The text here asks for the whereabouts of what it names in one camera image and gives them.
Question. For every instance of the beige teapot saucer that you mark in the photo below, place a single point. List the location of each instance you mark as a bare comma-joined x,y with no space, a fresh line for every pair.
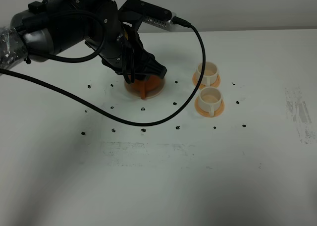
153,93

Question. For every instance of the near white teacup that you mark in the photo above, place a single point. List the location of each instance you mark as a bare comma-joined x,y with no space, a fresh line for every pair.
209,100

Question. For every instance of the brown clay teapot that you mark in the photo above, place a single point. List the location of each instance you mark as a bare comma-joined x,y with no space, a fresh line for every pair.
146,84

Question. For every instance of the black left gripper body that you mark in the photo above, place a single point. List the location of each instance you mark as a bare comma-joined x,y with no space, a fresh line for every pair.
116,36

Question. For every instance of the near orange saucer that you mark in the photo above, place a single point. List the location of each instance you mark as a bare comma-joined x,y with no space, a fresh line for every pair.
206,114

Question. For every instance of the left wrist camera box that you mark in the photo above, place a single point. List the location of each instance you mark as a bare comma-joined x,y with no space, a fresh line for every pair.
135,12

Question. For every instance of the white teacup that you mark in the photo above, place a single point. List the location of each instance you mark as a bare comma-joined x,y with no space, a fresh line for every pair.
209,100
210,74

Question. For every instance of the orange saucer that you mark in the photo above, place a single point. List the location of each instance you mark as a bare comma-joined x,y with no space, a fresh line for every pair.
201,86
206,114

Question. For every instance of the far orange saucer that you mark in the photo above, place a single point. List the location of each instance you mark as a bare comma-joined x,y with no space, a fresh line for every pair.
201,86

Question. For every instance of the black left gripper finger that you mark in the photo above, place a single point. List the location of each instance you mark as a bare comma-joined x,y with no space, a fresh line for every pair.
152,67
130,69

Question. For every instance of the far white teacup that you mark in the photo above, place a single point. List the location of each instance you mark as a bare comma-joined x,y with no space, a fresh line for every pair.
210,74

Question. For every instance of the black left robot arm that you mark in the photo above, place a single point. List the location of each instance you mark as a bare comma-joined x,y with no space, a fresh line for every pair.
75,31

